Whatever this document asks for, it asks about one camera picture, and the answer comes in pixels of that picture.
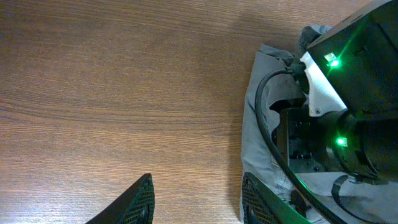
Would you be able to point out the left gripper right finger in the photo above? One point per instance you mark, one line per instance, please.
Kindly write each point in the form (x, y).
(262, 206)

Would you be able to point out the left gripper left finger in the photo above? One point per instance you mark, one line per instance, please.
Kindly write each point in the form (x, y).
(136, 205)

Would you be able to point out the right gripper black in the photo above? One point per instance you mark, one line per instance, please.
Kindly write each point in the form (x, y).
(304, 142)

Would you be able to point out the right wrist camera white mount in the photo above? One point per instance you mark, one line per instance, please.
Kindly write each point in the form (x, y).
(322, 97)

